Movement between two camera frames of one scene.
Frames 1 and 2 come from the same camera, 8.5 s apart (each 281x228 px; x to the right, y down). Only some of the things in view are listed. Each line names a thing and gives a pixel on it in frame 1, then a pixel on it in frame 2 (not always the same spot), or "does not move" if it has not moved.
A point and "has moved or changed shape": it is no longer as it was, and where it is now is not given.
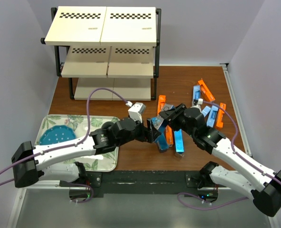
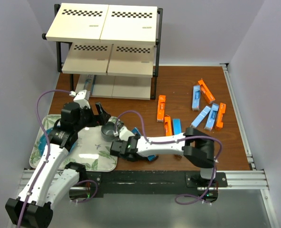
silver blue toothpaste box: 162,143 has moved or changed shape
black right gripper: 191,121 to 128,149
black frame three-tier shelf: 113,47 does not move
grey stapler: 157,120 to 136,130
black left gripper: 149,134 to 103,116
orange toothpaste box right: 220,118 does not move
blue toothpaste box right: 212,116 does not move
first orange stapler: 161,101 does not move
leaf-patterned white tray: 106,161 does not move
